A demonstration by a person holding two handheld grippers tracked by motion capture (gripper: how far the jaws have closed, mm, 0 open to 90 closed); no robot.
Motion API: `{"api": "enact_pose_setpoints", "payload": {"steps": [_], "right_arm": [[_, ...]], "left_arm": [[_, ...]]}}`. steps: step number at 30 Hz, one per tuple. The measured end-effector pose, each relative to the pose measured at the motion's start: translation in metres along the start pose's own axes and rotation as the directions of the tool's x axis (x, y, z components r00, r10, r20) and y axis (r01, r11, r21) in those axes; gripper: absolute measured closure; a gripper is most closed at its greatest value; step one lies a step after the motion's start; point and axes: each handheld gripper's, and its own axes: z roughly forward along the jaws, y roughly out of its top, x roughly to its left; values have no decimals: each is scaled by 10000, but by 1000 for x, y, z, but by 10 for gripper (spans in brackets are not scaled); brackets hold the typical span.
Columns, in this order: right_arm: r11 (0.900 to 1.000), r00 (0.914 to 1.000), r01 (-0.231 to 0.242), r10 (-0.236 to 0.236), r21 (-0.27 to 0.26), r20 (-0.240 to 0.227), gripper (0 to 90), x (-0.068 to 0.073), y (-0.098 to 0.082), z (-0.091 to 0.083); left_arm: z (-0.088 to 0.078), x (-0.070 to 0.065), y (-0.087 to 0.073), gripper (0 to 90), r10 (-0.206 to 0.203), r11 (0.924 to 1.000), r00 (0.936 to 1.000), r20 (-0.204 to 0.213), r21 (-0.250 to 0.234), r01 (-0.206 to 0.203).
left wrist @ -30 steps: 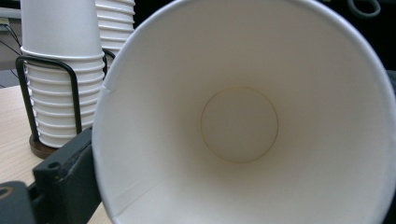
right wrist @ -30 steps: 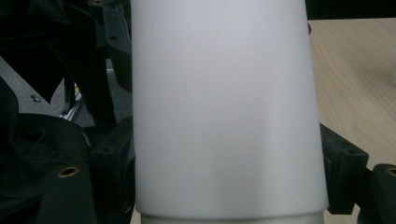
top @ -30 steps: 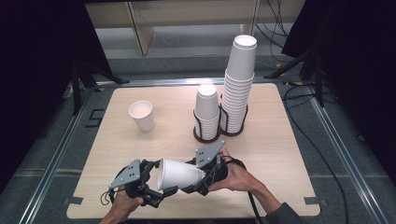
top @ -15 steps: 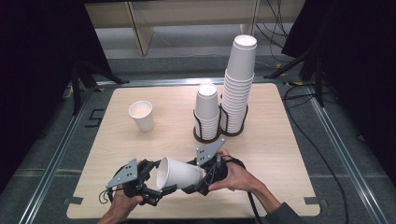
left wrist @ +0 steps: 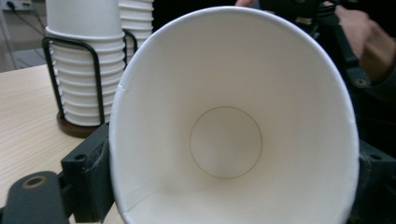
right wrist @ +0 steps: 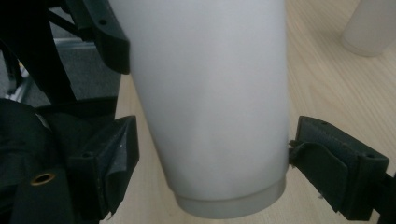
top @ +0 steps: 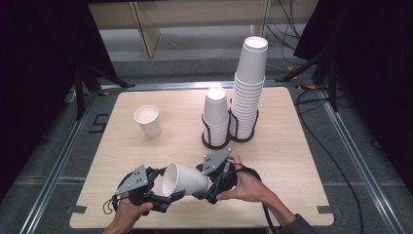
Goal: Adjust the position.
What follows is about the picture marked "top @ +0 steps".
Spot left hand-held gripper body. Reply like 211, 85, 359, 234
114, 164, 170, 215

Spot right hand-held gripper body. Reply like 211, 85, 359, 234
194, 147, 241, 206

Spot single white paper cup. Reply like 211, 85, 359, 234
161, 162, 210, 198
133, 104, 163, 139

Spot black double cup holder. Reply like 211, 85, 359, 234
200, 97, 260, 151

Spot short stack of paper cups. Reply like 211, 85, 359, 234
201, 86, 231, 147

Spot tall stack of paper cups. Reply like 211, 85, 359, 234
228, 35, 270, 140

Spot person's left hand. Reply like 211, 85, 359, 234
111, 196, 155, 234

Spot person's right hand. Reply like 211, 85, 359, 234
215, 153, 278, 210

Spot black tripod stand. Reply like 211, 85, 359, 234
73, 61, 136, 121

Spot dark curtain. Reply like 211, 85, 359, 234
292, 0, 413, 196
0, 0, 119, 201

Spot black metal stand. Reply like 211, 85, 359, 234
274, 45, 341, 113

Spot beige wooden furniture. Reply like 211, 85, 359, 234
88, 0, 273, 59

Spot left hand-held gripper cable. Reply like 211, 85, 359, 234
102, 194, 121, 215

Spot hand-held gripper cable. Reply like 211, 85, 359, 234
235, 162, 278, 234
102, 194, 121, 215

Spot right hand-held gripper cable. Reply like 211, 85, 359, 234
235, 162, 278, 234

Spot metal floor rail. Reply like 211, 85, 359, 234
19, 85, 100, 234
319, 87, 407, 234
99, 79, 301, 93

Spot long black floor cable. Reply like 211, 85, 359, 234
293, 85, 365, 234

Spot bundle of black cables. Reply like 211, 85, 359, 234
265, 0, 304, 61

